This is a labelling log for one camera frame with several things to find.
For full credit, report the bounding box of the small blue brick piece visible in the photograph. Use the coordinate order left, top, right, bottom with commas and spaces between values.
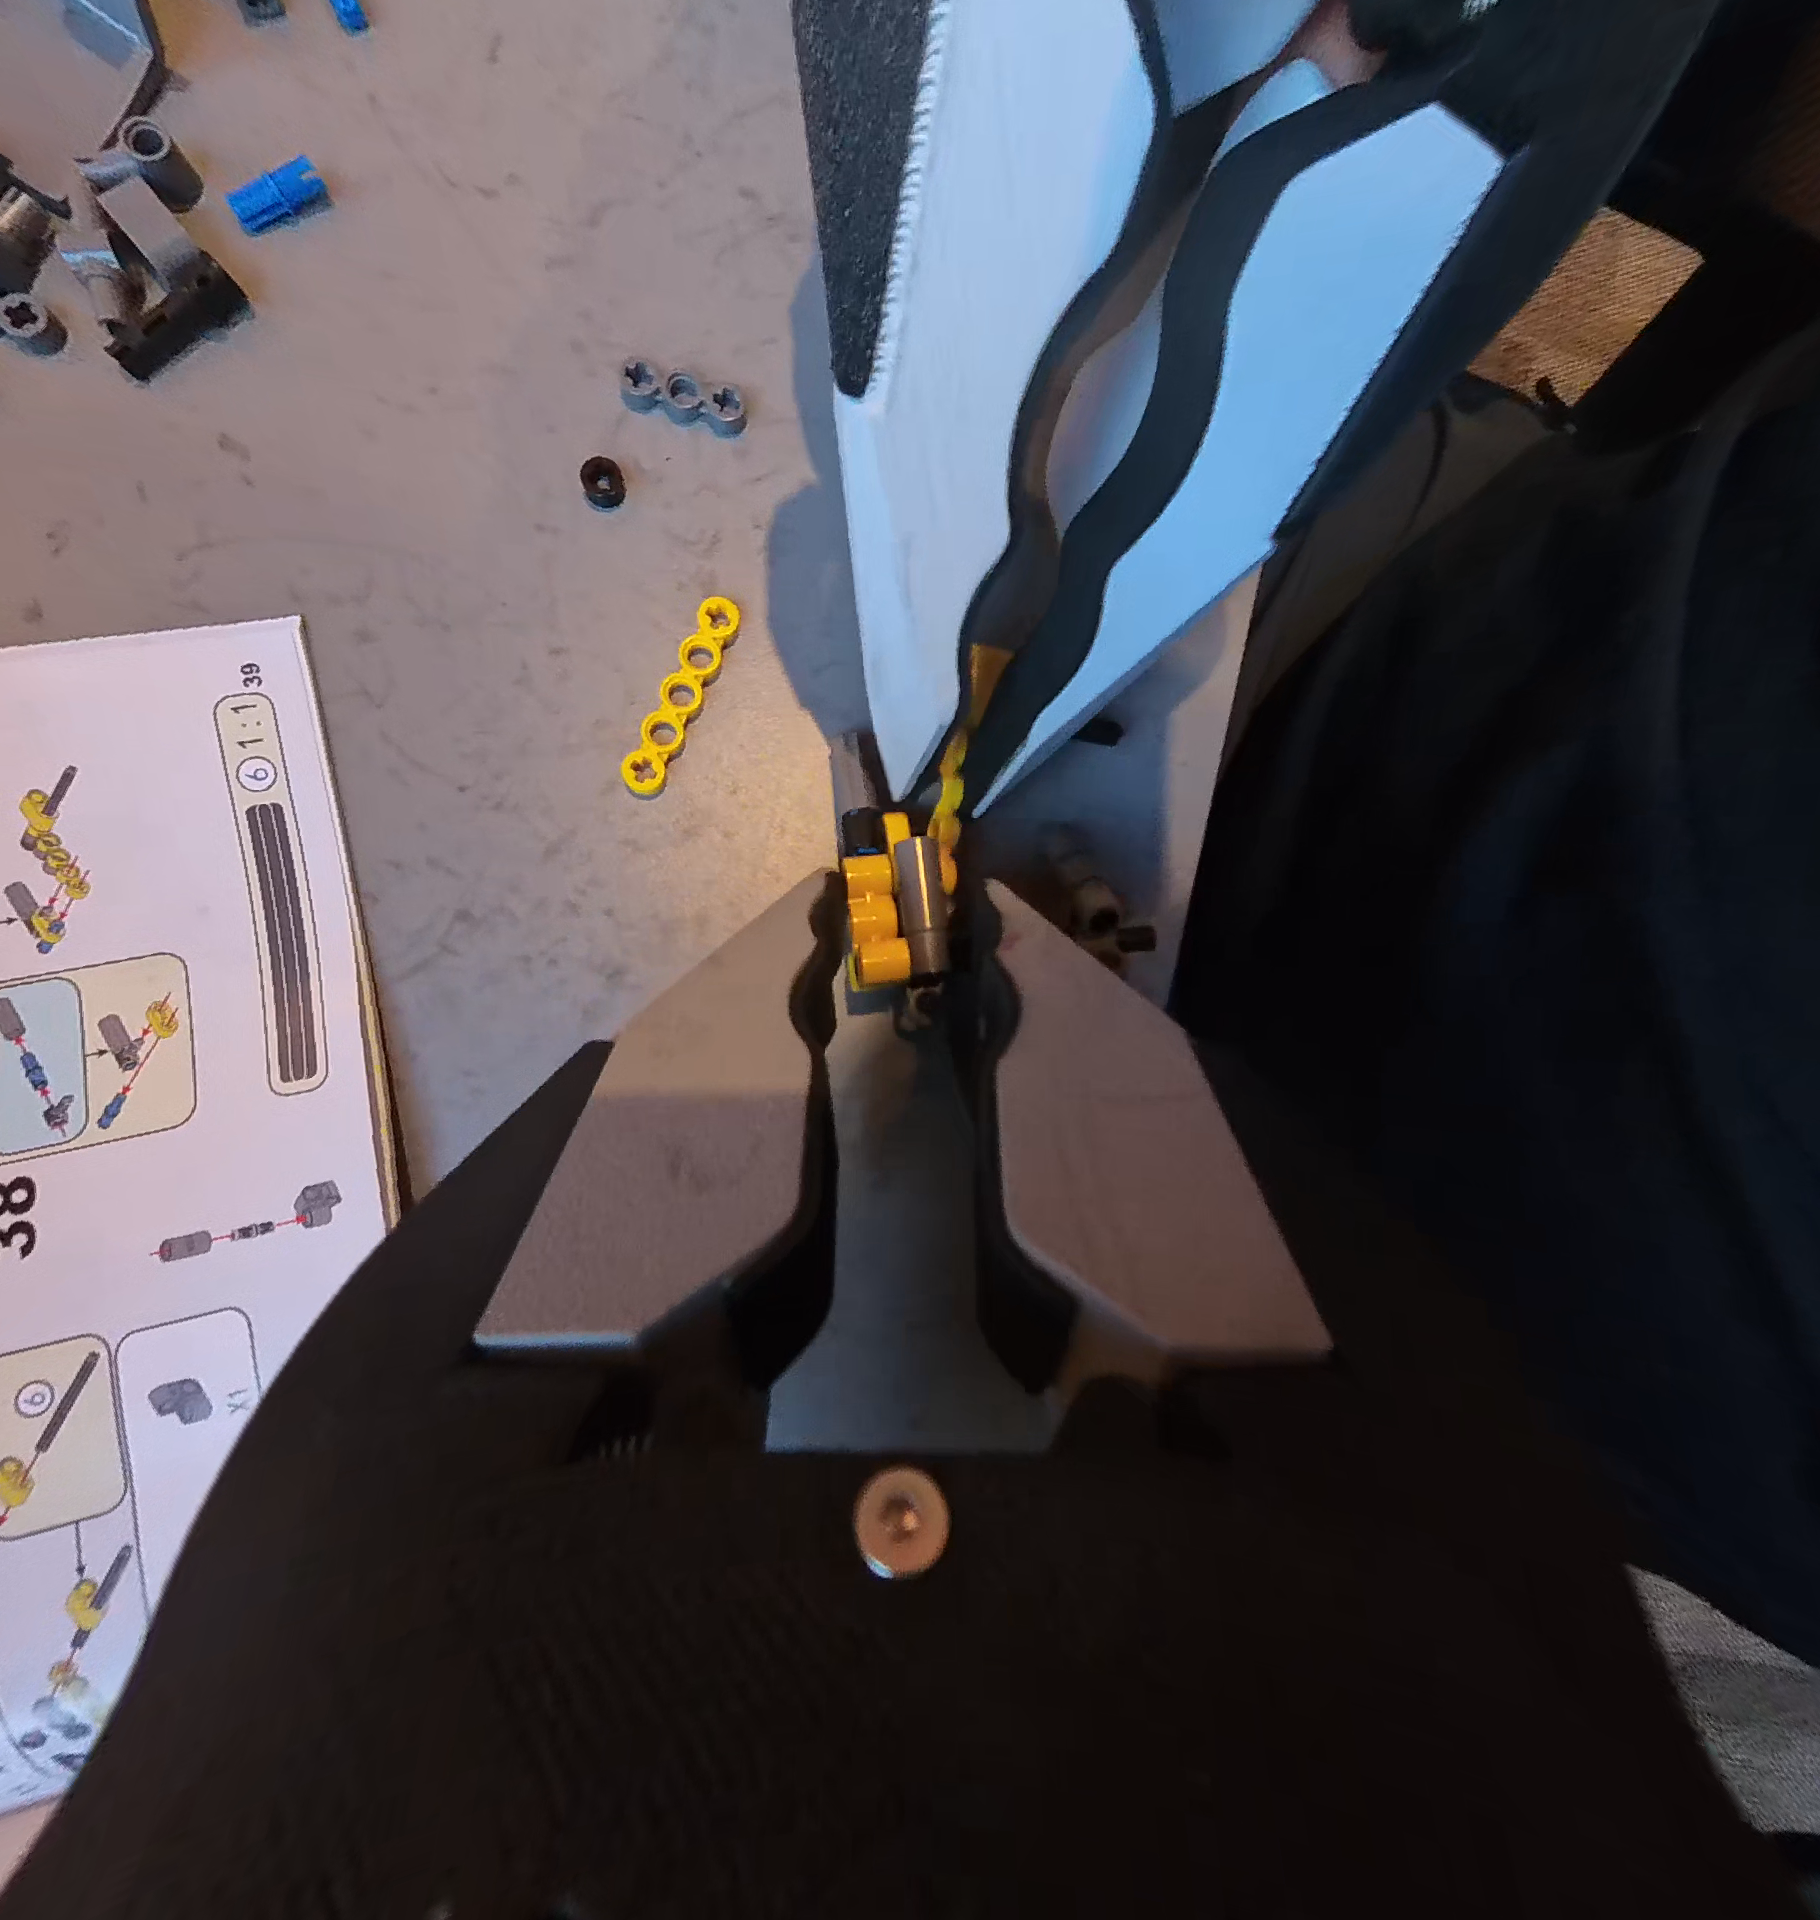
224, 154, 336, 239

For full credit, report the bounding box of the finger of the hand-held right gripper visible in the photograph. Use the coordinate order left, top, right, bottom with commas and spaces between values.
964, 109, 1511, 829
831, 0, 1189, 808

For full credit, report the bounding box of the pile of small building bricks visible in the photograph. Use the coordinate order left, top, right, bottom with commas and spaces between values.
0, 0, 255, 387

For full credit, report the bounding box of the instruction booklet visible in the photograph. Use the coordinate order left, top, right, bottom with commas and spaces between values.
0, 616, 411, 1833

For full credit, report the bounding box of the small grey brick piece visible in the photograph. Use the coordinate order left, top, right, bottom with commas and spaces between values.
616, 358, 759, 443

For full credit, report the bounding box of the grey desk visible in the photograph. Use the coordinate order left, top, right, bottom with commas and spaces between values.
0, 0, 1272, 1457

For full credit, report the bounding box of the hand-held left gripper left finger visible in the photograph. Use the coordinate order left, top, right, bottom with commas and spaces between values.
476, 880, 852, 1382

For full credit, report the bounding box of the small yellow brick piece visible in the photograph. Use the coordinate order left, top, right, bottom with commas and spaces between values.
615, 590, 753, 802

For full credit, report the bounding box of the yellow perforated brick beam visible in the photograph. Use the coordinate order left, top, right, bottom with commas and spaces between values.
927, 640, 1018, 849

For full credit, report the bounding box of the grey and yellow brick assembly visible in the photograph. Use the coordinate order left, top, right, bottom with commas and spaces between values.
831, 796, 1164, 1041

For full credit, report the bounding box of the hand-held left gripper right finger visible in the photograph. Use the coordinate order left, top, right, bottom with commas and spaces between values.
970, 880, 1337, 1393

